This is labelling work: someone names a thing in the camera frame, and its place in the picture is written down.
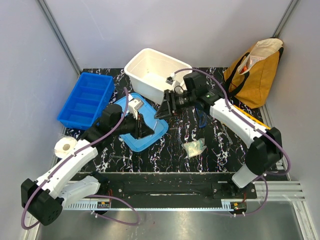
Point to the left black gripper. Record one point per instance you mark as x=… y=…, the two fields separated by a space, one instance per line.
x=141 y=129

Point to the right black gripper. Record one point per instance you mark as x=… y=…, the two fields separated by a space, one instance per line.
x=164 y=110

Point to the packet of gloves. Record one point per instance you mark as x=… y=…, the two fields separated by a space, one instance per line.
x=194 y=148

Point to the yellow test tube rack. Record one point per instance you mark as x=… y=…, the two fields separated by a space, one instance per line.
x=252 y=117

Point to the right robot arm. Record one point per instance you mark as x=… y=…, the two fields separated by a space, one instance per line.
x=264 y=145

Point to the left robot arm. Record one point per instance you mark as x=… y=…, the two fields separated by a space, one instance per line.
x=46 y=197

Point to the light blue plastic lid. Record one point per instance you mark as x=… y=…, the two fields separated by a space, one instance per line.
x=160 y=127

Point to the white plastic tub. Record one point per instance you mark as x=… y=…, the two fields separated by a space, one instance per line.
x=148 y=71

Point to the blue safety glasses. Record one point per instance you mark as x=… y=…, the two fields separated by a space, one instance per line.
x=202 y=118

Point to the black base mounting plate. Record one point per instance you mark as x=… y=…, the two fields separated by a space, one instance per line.
x=170 y=190

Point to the blue divided organizer tray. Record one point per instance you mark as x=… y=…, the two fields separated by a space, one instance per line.
x=89 y=97

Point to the white tape roll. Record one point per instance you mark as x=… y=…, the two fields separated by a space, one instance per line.
x=64 y=146

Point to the yellow canvas tote bag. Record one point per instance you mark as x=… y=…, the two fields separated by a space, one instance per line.
x=253 y=86

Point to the box inside tote bag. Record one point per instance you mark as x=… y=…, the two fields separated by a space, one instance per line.
x=252 y=60

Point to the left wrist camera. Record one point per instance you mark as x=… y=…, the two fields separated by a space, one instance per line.
x=134 y=106

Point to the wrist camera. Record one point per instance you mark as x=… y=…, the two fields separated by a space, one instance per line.
x=171 y=80
x=134 y=106

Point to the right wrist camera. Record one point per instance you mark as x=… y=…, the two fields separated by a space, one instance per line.
x=171 y=80

